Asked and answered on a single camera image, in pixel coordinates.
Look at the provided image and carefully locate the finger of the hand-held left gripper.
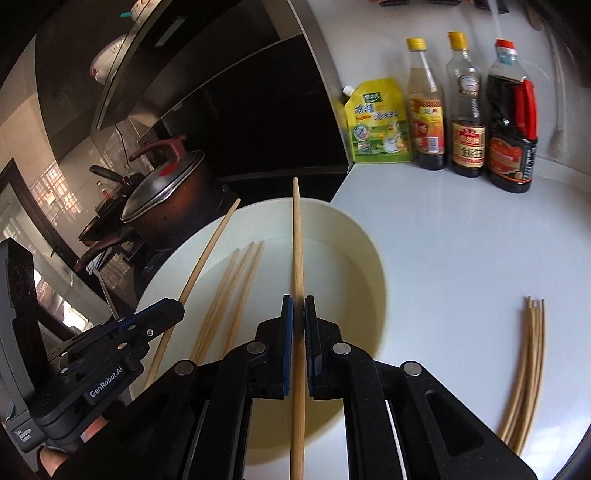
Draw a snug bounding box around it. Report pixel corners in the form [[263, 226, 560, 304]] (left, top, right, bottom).
[[117, 298, 185, 332], [58, 323, 156, 371]]

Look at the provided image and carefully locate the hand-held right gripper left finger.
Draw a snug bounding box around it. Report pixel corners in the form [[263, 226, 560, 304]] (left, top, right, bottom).
[[60, 294, 296, 480]]

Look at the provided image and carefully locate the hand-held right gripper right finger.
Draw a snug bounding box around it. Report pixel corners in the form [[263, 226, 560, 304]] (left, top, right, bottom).
[[302, 295, 539, 480]]

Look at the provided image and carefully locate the white round tray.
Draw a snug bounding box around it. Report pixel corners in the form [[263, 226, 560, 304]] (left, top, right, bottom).
[[129, 198, 387, 472]]

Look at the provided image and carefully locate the pile of wooden chopsticks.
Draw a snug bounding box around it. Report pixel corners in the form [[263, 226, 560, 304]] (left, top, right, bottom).
[[499, 296, 547, 455]]

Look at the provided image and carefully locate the person's left hand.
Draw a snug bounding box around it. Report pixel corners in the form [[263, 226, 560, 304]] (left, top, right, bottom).
[[39, 406, 109, 478]]

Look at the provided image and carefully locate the black wok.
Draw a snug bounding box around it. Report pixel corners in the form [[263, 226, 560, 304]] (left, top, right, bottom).
[[78, 165, 148, 245]]

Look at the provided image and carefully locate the glass pot lid red knob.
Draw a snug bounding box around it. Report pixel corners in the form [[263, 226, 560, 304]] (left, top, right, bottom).
[[120, 134, 206, 223]]

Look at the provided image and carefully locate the black range hood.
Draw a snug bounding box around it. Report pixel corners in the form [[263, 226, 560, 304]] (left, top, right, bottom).
[[34, 0, 352, 181]]

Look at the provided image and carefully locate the yellow seasoning pouch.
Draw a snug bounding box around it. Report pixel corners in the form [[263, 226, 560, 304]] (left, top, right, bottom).
[[342, 78, 413, 164]]

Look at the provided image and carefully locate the yellow-capped vinegar bottle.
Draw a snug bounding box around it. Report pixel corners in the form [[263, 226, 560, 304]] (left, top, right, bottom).
[[405, 38, 448, 171]]

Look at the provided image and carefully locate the white rounded appliance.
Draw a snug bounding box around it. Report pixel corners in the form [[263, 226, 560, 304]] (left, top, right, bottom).
[[88, 28, 139, 84]]

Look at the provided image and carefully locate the yellow-capped soy sauce bottle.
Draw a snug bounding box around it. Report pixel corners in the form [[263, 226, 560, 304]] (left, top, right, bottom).
[[445, 31, 487, 178]]

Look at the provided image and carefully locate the brown pot with red handle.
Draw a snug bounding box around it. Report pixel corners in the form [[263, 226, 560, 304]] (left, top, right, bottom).
[[74, 152, 232, 273]]

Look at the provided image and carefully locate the red-handled soy sauce jug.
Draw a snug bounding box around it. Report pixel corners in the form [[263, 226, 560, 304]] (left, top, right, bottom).
[[486, 39, 539, 193]]

